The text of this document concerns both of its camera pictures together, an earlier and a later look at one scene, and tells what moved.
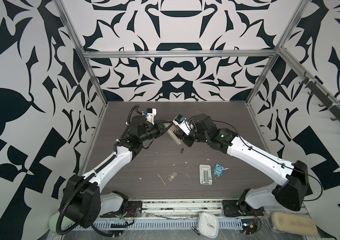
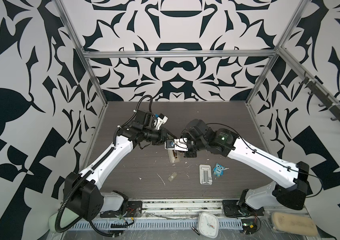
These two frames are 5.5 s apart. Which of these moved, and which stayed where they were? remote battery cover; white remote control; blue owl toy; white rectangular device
Moved: white remote control
Stayed: remote battery cover; white rectangular device; blue owl toy
